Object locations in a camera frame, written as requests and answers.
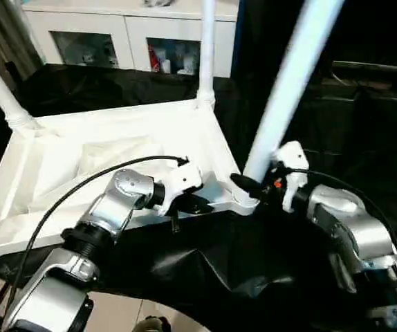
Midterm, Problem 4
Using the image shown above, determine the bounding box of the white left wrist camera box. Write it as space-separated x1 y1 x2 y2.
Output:
157 160 206 218

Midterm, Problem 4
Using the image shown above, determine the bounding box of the white plastic table top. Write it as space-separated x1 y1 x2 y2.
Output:
0 97 261 272

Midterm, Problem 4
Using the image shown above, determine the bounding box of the black work mat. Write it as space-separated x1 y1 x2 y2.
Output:
0 62 397 332

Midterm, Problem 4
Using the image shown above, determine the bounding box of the white plastic table leg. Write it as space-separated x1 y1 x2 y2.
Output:
0 40 38 132
241 0 346 187
196 0 219 111

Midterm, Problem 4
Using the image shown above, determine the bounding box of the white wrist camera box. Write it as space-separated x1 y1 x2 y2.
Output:
270 140 311 215
157 160 206 218

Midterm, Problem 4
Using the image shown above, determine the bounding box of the grey left robot leg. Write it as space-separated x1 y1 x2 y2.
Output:
132 316 173 332

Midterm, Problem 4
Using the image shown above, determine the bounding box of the black low cabinet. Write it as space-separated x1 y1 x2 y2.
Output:
237 0 397 77

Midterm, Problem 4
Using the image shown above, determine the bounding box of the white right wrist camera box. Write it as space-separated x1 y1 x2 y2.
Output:
270 140 311 215

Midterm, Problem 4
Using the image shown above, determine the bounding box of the white display cabinet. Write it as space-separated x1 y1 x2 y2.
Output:
19 0 242 80

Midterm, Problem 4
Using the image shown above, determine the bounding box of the red bottle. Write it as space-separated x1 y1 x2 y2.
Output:
148 50 161 73

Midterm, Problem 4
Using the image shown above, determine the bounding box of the small white figurine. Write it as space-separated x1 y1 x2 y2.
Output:
71 48 90 66

